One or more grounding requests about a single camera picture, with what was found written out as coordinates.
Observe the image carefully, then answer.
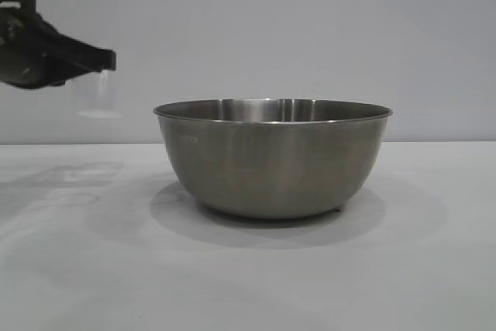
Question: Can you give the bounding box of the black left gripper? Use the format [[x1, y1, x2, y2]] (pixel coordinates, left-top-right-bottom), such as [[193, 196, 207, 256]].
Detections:
[[0, 0, 117, 91]]

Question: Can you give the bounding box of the clear plastic measuring cup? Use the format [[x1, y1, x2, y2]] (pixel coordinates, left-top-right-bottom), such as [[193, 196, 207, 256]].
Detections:
[[74, 69, 119, 118]]

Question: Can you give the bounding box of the stainless steel mixing bowl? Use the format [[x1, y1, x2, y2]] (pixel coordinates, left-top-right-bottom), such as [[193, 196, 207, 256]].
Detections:
[[153, 98, 393, 220]]

